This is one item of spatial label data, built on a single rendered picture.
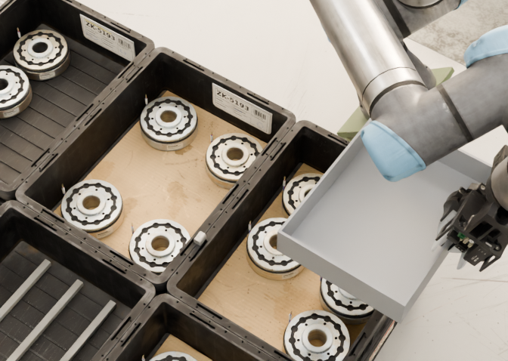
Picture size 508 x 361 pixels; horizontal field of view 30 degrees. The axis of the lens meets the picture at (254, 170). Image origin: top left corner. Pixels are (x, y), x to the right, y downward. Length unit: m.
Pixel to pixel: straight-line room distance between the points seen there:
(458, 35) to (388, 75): 2.00
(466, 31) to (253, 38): 1.21
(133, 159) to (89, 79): 0.21
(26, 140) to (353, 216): 0.66
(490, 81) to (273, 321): 0.62
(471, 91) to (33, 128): 0.93
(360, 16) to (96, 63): 0.78
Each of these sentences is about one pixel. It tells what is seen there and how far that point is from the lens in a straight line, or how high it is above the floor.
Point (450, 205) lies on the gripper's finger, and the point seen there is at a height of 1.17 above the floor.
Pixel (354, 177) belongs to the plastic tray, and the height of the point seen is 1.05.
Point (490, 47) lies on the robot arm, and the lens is 1.09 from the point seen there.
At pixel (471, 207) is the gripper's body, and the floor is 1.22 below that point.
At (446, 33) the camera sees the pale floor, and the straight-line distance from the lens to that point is 3.10.
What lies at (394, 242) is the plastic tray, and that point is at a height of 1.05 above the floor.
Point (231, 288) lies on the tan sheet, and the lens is 1.55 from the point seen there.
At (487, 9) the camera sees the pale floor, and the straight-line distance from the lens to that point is 3.21.
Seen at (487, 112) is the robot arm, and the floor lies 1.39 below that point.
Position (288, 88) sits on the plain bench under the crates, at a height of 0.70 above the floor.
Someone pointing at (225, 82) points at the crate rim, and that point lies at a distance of 1.67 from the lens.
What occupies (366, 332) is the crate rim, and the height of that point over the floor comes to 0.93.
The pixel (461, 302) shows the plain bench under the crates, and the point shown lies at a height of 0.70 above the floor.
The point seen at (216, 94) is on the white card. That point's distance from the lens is 1.70.
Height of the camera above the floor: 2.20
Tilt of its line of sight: 55 degrees down
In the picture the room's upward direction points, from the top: 2 degrees clockwise
